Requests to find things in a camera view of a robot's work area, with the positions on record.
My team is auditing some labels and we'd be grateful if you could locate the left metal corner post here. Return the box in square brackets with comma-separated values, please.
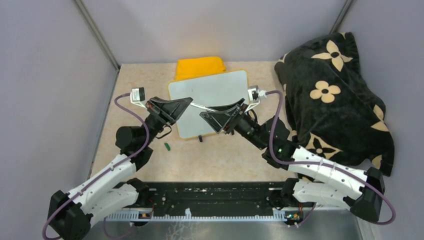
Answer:
[72, 0, 121, 71]

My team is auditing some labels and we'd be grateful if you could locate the right metal corner post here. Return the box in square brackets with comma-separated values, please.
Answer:
[329, 0, 356, 34]

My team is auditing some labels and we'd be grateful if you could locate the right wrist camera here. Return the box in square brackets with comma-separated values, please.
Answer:
[245, 85, 261, 112]

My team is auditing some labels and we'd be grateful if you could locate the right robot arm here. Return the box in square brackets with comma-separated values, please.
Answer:
[199, 100, 385, 224]

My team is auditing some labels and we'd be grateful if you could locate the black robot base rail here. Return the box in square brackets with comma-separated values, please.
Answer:
[106, 181, 313, 226]

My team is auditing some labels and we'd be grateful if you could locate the metal corner post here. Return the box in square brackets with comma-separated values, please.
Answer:
[72, 0, 121, 71]
[329, 0, 356, 34]

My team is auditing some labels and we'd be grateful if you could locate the green marker cap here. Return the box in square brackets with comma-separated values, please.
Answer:
[164, 142, 171, 151]

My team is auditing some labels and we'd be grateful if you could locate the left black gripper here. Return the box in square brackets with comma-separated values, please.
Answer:
[141, 96, 193, 146]

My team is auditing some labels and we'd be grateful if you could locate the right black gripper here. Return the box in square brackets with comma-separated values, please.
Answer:
[200, 98, 268, 151]

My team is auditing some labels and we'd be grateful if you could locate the black floral blanket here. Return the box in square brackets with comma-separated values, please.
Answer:
[274, 32, 395, 177]

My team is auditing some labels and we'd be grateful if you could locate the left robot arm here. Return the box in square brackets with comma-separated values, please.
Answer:
[42, 93, 193, 240]

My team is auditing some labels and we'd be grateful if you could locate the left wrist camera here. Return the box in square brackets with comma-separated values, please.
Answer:
[130, 87, 146, 104]

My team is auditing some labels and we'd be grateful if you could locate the green whiteboard marker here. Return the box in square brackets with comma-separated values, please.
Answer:
[190, 102, 217, 112]

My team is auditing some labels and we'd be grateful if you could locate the yellow-framed whiteboard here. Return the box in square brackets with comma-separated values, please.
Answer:
[167, 69, 249, 139]

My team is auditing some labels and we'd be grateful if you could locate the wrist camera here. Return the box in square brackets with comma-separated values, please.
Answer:
[130, 87, 146, 104]
[245, 85, 261, 112]

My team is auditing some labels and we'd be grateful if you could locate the folded yellow cloth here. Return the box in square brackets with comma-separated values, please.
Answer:
[174, 56, 226, 81]

